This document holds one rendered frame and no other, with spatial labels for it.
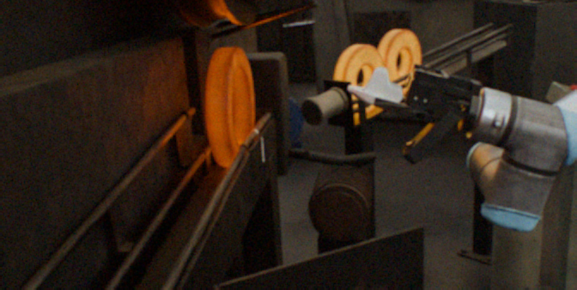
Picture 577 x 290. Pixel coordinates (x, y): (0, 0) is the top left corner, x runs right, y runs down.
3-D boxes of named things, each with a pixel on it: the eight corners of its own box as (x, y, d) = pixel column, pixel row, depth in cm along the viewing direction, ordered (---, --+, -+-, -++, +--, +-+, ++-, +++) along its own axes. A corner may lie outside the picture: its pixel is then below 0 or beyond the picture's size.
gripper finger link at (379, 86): (355, 61, 97) (408, 75, 97) (346, 93, 99) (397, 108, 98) (354, 64, 94) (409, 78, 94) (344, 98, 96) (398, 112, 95)
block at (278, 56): (234, 178, 114) (224, 59, 108) (244, 165, 122) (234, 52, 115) (287, 178, 112) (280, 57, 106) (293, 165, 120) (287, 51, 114)
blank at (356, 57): (329, 54, 124) (341, 55, 121) (371, 38, 134) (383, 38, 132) (336, 121, 129) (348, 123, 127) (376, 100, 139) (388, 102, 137)
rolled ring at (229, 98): (250, 40, 96) (231, 41, 96) (222, 57, 78) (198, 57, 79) (258, 146, 100) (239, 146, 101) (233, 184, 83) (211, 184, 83)
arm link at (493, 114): (486, 136, 102) (496, 154, 92) (459, 129, 102) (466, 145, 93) (504, 88, 99) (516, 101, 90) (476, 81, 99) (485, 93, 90)
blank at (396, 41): (372, 38, 134) (384, 39, 132) (408, 23, 144) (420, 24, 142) (377, 100, 139) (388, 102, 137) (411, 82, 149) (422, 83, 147)
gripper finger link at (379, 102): (376, 91, 98) (425, 105, 98) (373, 101, 99) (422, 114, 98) (375, 97, 94) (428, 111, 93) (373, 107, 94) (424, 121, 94)
